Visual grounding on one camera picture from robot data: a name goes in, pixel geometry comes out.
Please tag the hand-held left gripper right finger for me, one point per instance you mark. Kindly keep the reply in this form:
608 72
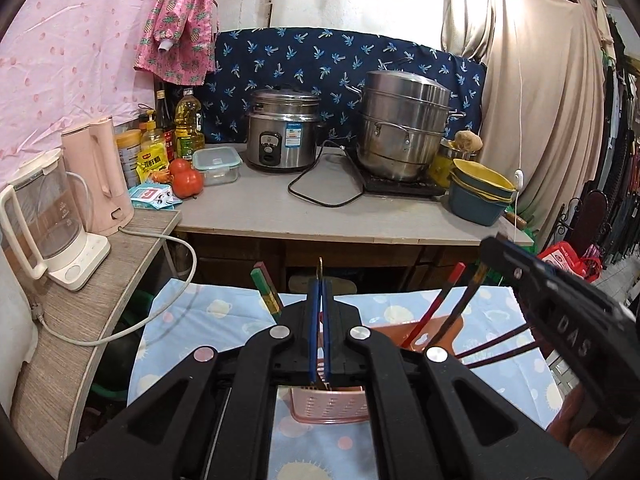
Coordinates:
328 330

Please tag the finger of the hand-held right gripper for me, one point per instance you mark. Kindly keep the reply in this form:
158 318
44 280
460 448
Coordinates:
545 269
500 260

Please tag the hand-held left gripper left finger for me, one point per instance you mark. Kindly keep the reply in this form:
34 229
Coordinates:
315 330

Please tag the green chopstick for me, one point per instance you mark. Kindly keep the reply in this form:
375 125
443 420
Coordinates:
267 287

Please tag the red chopstick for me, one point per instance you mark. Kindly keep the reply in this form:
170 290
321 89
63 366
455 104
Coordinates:
445 295
258 266

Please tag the pink perforated utensil basket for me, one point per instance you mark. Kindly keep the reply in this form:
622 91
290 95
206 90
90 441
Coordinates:
330 405

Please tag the maroon chopstick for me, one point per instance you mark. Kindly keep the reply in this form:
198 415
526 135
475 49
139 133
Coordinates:
495 341

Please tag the dark brown chopstick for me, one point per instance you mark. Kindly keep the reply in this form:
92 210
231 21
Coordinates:
500 355

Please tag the person's right hand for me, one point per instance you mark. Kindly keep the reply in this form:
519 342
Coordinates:
570 425

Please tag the red shopping bag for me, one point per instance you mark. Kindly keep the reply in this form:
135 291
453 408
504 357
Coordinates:
565 260

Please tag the large blue bowl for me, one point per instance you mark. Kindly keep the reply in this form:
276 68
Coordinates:
475 210

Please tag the teal bowl yellow interior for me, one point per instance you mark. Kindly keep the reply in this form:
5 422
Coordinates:
480 195
482 172

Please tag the black ornate metal chair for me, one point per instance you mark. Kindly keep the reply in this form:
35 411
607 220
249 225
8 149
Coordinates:
587 215

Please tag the yellow glass cup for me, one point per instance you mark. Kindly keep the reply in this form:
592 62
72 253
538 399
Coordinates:
442 167

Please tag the blue planet print tablecloth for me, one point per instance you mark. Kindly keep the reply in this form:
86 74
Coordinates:
200 320

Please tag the black induction cooker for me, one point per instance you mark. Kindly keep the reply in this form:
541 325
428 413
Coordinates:
400 187

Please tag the yellow loofah sponge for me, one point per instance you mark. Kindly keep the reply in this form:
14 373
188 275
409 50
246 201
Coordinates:
467 140

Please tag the grey kitchen counter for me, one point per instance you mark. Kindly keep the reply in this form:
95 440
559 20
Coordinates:
280 210

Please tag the rack of hanging clothes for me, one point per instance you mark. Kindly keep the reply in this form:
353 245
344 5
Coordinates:
622 160

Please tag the beige curtain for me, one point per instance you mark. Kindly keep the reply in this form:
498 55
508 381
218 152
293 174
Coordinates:
545 110

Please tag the stainless steamer pot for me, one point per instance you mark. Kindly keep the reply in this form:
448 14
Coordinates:
405 120

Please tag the red tomato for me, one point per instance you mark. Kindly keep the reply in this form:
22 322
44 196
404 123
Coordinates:
189 184
179 166

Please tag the stainless rice cooker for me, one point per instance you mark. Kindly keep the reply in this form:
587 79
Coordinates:
285 135

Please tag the glass container teal lid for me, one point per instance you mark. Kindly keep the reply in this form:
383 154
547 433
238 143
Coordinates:
217 157

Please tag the blue white packet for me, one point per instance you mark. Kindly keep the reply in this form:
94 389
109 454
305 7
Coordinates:
152 196

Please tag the wood-grain side shelf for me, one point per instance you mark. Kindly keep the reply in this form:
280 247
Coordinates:
100 270

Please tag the yellow seasoning packet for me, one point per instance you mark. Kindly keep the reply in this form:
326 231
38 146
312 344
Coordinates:
152 162

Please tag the cooking oil bottle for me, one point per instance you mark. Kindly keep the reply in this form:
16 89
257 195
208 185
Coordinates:
189 130

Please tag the yellow pump bottle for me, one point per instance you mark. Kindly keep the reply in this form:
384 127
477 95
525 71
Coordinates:
151 137

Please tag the white tin can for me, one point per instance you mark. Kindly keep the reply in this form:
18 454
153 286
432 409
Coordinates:
127 160

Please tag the navy palm print cloth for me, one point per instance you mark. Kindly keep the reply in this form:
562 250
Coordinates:
340 60

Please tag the dark sauce bottle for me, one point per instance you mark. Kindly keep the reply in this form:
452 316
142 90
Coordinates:
162 115

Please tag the pink electric kettle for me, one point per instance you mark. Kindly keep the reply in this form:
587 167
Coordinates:
97 180

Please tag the glass kettle white base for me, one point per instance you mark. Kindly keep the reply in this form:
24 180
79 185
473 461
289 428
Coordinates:
50 220

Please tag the white plastic storage bin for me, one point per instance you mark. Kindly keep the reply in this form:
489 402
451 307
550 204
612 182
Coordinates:
12 340

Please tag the pink floral raincoat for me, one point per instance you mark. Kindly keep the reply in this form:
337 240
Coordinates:
175 25

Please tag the pink dotted cloth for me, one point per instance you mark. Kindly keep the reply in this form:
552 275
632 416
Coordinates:
75 60

